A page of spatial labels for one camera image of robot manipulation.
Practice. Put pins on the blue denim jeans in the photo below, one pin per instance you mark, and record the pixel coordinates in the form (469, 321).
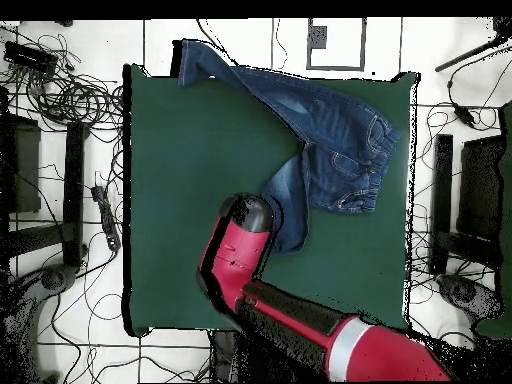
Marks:
(344, 152)

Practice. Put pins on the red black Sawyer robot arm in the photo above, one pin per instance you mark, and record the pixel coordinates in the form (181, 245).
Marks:
(240, 252)

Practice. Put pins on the dark flat panel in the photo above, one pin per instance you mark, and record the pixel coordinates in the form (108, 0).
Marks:
(26, 168)
(480, 188)

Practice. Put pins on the dark green table cloth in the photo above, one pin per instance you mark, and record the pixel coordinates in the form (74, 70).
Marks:
(180, 160)

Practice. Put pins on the black power strip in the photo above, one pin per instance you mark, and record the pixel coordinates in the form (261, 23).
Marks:
(107, 218)

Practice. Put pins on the black wheeled chair base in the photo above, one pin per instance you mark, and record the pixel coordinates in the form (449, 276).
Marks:
(466, 294)
(54, 278)

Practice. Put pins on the black power adapter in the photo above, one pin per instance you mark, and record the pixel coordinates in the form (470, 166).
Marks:
(464, 114)

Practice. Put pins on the black tripod pole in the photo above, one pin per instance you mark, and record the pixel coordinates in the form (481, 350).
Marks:
(464, 58)

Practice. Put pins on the black electronics box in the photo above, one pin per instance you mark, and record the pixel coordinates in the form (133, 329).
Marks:
(30, 58)

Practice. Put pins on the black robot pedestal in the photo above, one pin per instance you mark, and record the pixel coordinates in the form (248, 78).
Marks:
(226, 356)

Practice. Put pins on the black stand base frame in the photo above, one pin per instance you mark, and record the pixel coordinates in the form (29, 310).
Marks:
(443, 192)
(74, 192)

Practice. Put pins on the grey square floor frame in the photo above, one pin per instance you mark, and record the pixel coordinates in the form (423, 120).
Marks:
(318, 38)

